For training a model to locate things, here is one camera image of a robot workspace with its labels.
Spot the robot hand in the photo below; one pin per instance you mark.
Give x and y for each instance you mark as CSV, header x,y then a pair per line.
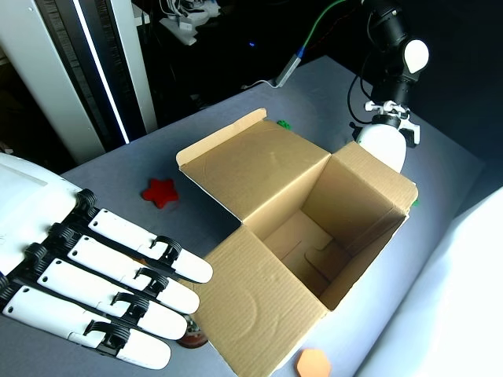
x,y
383,147
47,235

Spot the grey table cloth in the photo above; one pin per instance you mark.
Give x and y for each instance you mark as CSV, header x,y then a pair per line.
x,y
118,184

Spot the orange hexagon block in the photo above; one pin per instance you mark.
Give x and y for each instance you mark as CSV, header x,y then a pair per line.
x,y
313,362

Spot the white plastic parts pile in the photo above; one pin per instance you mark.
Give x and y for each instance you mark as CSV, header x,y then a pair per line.
x,y
182,23

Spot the chocolate toy cake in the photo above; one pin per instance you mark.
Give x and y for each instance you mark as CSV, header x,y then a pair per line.
x,y
193,335

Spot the brown cardboard box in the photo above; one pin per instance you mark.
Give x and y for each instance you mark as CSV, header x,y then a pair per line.
x,y
243,184

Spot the red star block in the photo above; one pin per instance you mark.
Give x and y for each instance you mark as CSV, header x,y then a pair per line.
x,y
160,192

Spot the white cabinet frame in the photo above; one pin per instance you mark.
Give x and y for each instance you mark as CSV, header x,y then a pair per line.
x,y
59,78

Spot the grey adapter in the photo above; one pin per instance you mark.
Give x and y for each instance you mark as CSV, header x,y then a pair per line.
x,y
288,68

